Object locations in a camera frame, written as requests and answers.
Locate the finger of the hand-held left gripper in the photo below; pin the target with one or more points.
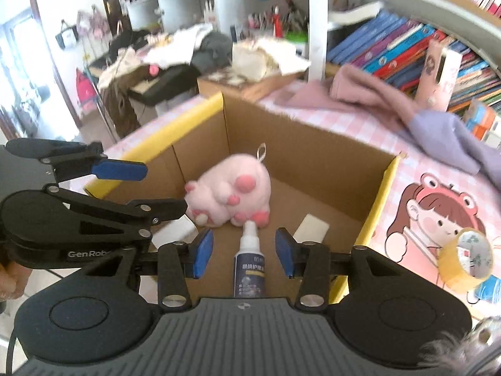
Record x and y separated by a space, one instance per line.
117 169
160 208

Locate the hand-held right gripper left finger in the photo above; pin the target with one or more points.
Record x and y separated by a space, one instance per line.
203 252

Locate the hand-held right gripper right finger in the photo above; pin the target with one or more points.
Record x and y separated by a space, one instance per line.
284 252

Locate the small white carton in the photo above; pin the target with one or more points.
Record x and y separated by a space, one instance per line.
176 233

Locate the beige rectangular block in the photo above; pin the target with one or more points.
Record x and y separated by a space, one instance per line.
311 229

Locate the white spray bottle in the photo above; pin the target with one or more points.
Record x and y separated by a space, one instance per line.
250 270

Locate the pink plush pig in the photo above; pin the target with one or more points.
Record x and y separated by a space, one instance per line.
235 188

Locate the yellow cardboard box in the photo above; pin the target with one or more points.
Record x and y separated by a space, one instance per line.
321 172

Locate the yellow tape roll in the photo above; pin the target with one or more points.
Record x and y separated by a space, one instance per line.
450 270

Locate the blue sponge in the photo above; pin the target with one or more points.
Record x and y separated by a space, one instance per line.
489 290

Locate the pink cylindrical container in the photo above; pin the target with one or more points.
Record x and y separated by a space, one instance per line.
430 82

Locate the person's left hand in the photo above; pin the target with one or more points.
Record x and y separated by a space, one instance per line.
11 282

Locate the red hanging bag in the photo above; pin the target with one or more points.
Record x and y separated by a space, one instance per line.
86 92

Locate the black flat device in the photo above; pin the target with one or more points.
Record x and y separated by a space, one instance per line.
164 84

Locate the pile of clothes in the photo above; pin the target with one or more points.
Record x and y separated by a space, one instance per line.
172 47

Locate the brown wooden box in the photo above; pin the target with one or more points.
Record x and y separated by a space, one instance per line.
235 88

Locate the black white tote bag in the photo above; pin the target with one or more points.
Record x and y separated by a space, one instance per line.
66 37

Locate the pink hanging bags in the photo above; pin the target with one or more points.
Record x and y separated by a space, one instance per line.
94 23

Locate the cream canvas bag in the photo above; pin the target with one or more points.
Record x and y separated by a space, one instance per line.
254 58

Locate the grey furry sleeve cuff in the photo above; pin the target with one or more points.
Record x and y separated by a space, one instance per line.
450 348

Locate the pink purple cloth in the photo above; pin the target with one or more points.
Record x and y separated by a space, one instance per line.
442 133

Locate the pen holder with pens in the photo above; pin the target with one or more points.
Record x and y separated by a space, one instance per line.
274 23

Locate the row of leaning books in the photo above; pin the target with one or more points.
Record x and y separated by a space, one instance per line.
383 51

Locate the orange blue small carton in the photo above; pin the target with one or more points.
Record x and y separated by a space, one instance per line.
491 135
481 111

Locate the white bookshelf frame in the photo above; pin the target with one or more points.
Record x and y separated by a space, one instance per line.
317 27

